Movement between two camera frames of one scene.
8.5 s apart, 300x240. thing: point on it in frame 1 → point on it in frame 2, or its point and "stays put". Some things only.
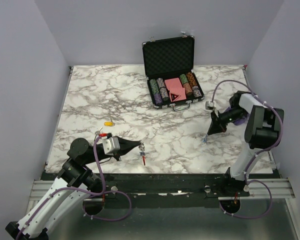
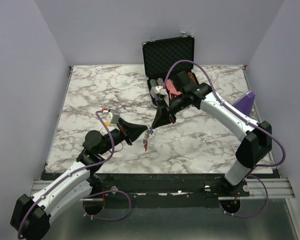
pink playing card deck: (177, 92) stays put
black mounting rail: (173, 190) stays put
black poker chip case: (168, 65) stays put
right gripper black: (217, 125) → (162, 116)
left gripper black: (125, 146) → (133, 130)
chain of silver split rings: (142, 147) → (147, 134)
